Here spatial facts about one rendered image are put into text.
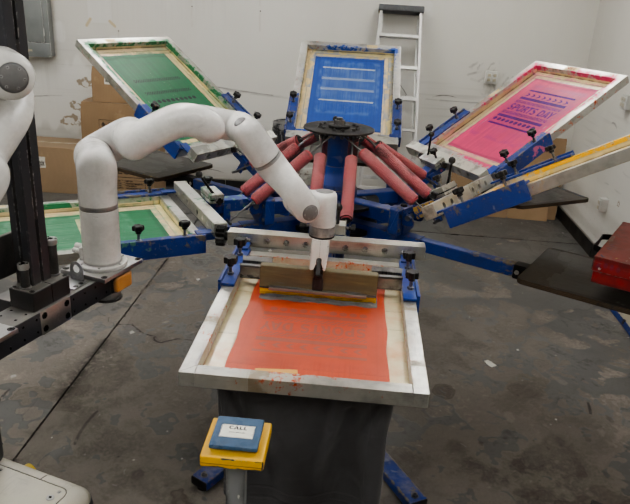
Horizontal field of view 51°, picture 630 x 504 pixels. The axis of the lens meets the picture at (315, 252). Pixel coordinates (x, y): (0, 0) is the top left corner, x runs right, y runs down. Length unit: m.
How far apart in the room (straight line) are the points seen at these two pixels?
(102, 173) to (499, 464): 2.09
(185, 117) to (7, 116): 0.48
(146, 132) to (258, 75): 4.50
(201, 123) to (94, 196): 0.32
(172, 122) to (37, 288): 0.50
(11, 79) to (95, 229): 0.56
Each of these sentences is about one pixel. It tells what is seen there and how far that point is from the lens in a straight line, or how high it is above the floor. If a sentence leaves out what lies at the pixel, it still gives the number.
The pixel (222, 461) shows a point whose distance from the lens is 1.39.
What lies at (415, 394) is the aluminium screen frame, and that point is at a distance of 1.55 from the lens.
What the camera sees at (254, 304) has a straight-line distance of 1.97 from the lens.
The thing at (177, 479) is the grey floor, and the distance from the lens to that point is 2.81.
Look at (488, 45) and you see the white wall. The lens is 6.12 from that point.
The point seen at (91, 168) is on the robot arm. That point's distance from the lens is 1.67.
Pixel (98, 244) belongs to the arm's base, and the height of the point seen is 1.21.
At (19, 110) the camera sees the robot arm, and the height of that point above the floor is 1.59.
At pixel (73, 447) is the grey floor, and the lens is 3.04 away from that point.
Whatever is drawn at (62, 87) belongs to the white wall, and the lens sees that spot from 6.69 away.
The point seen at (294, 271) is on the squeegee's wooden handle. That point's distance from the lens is 1.97.
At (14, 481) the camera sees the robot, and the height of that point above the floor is 0.28.
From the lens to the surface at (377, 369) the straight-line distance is 1.69.
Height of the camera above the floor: 1.83
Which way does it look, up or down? 22 degrees down
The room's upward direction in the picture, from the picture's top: 3 degrees clockwise
